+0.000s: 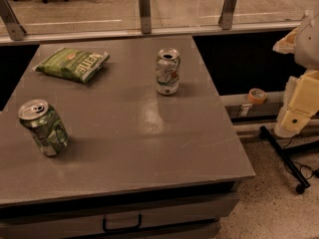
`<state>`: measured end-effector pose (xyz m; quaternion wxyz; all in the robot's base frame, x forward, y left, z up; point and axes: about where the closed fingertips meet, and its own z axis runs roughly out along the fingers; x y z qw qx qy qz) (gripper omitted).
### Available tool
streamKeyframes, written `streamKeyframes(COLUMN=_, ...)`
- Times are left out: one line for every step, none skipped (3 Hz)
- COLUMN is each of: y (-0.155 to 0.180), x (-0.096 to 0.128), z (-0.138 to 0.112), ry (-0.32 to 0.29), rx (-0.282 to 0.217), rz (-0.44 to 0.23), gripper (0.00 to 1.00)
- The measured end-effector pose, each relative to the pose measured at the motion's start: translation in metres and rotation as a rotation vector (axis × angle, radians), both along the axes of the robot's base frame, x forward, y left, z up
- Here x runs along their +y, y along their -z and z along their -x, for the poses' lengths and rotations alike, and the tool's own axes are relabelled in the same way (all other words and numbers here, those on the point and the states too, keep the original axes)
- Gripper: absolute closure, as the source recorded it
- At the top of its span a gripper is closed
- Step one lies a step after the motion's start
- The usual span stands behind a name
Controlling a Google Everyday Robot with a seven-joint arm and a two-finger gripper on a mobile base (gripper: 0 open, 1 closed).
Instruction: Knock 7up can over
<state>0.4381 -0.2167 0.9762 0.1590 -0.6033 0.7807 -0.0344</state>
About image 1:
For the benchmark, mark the green Kettle chips bag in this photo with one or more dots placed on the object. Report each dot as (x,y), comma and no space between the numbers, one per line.
(72,64)

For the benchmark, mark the right metal bracket post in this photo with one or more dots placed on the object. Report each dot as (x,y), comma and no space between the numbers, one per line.
(226,18)

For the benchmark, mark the black wheeled stand base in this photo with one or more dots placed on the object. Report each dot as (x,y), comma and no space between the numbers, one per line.
(285,154)

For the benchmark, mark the left metal bracket post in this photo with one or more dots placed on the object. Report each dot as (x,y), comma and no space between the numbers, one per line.
(15,30)

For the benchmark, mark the metal bracket post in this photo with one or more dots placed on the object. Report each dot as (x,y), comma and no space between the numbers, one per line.
(145,16)
(226,18)
(15,30)

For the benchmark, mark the green soda can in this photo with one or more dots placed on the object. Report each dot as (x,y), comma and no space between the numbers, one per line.
(45,126)

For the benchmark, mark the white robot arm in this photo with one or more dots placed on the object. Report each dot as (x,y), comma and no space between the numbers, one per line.
(303,42)

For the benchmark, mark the grey metal rail ledge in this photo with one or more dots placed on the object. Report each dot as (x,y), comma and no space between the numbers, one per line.
(239,107)

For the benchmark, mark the grey table drawer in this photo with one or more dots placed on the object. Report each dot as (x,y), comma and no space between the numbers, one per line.
(194,217)

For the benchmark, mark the black drawer handle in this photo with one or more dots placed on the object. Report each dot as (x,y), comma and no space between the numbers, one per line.
(114,224)

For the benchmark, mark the white 7up soda can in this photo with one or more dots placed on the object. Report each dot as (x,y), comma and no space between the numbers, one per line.
(167,71)

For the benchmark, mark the orange tape roll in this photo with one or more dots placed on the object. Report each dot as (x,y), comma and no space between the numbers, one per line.
(257,96)

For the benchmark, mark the middle metal bracket post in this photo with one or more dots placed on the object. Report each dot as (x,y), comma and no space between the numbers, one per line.
(145,16)

